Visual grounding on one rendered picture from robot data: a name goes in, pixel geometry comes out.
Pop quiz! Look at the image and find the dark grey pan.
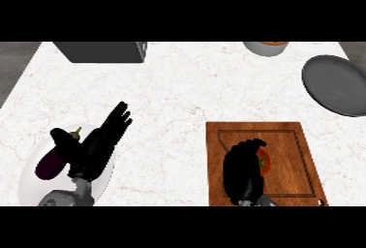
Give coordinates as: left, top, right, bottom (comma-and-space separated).
300, 54, 366, 118

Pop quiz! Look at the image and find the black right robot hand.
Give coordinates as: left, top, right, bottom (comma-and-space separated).
222, 138, 269, 206

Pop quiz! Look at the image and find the red tomato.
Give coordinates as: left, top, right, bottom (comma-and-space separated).
256, 146, 274, 177

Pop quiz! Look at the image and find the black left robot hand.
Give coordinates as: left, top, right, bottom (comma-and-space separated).
49, 101, 135, 182

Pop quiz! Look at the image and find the white plate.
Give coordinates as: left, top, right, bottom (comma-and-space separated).
18, 123, 116, 206

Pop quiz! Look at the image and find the dark grey box appliance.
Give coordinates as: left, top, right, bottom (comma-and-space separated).
52, 41, 150, 64

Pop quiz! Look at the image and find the grey pot with orange contents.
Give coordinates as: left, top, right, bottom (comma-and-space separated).
243, 41, 291, 58

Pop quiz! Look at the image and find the brown wooden cutting board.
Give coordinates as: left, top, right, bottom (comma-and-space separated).
206, 121, 331, 207

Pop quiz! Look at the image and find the purple eggplant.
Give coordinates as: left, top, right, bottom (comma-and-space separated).
34, 126, 83, 181

